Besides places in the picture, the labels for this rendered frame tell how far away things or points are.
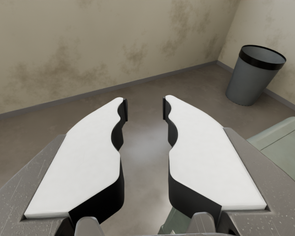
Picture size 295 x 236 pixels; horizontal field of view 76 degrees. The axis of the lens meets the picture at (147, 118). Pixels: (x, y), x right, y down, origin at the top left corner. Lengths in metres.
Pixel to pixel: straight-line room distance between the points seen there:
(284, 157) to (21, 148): 2.13
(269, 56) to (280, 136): 2.71
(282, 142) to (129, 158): 1.54
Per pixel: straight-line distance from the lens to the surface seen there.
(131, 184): 1.83
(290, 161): 0.61
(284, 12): 3.53
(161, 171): 1.93
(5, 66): 2.33
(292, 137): 0.69
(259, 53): 3.33
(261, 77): 2.90
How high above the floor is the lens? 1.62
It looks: 43 degrees down
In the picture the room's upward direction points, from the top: 8 degrees clockwise
